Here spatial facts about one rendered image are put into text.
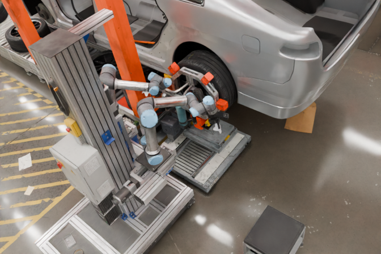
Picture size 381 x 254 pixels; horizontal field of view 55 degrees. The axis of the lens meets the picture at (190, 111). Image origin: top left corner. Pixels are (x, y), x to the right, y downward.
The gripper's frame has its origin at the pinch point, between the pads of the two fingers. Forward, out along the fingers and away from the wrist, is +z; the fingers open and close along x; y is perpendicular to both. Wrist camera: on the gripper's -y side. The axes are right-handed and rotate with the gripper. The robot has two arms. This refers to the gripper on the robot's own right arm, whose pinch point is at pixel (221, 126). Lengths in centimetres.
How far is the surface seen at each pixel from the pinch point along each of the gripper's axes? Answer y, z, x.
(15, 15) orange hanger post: 237, -44, -173
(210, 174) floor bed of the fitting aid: 33, 90, -8
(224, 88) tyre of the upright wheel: -1.8, 8.9, -48.9
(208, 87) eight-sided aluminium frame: 11.2, 1.8, -46.2
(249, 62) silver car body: -29, -19, -48
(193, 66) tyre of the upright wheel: 23, -10, -66
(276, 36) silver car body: -54, -48, -39
